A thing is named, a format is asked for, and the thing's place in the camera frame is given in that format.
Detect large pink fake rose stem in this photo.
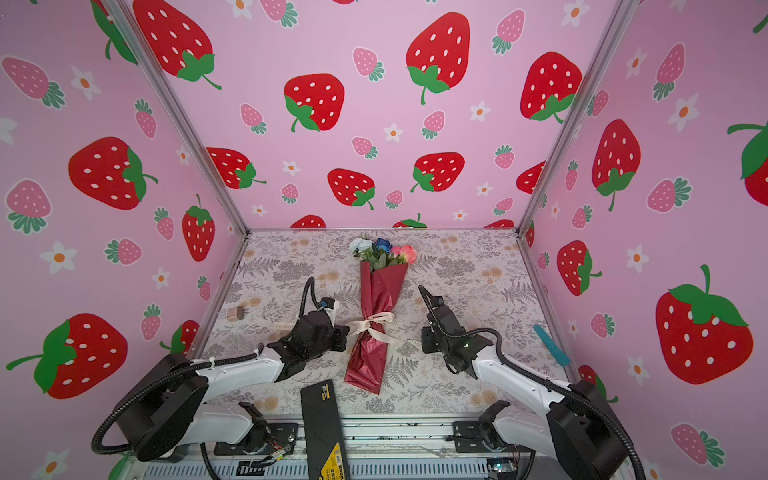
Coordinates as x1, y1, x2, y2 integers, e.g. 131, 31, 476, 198
397, 245, 418, 264

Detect teal flat stick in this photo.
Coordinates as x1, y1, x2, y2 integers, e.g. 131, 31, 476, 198
534, 325, 571, 367

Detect black flat device yellow label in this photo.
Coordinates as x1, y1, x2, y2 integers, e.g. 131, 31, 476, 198
300, 380, 351, 480

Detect blue fake rose stem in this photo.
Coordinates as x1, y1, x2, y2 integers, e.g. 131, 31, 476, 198
375, 238, 392, 252

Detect white fake flower stem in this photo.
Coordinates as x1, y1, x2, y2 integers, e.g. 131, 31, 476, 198
349, 236, 391, 272

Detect small brown ribbon spool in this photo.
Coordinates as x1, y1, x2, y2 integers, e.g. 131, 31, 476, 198
228, 306, 247, 321

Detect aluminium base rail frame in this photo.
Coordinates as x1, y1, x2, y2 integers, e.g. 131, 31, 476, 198
116, 410, 631, 480

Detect dark red wrapping paper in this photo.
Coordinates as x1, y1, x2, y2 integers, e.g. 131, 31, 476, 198
344, 261, 408, 395

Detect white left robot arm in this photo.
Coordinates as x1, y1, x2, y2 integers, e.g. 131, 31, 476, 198
91, 278, 349, 462

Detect aluminium corner post right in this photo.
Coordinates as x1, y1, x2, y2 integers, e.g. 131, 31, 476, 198
517, 0, 640, 239

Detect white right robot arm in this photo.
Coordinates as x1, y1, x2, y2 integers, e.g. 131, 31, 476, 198
419, 286, 646, 479

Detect beige ribbon pile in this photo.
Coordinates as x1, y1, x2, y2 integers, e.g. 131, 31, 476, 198
346, 311, 421, 344

